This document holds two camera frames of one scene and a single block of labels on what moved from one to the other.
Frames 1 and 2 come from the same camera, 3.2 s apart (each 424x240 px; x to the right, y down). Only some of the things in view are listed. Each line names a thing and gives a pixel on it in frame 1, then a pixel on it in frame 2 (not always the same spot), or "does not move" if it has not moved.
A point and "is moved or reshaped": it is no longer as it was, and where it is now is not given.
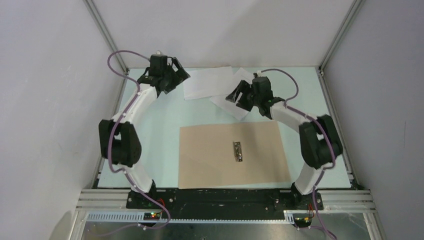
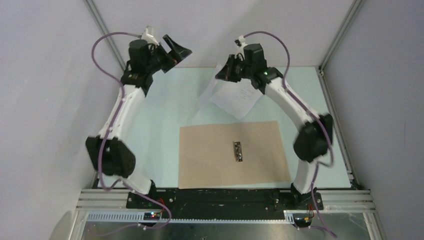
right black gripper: x=244 y=87 to x=226 y=73
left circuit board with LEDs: x=151 y=216 does not move
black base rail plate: x=224 y=203 does not move
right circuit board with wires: x=302 y=220 does not move
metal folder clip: x=238 y=152 does not move
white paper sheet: x=208 y=83 is moved or reshaped
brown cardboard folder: x=232 y=154 does not move
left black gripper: x=180 y=75 to x=177 y=53
